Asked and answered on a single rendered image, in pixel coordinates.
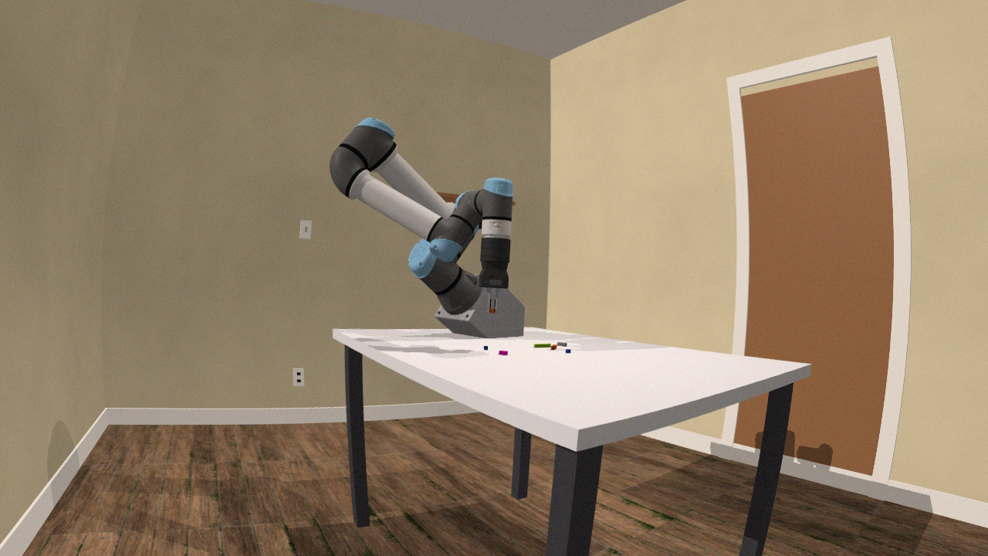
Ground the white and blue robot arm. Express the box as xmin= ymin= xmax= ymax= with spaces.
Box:
xmin=330 ymin=118 xmax=513 ymax=315

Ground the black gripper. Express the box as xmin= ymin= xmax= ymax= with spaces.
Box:
xmin=479 ymin=219 xmax=512 ymax=313

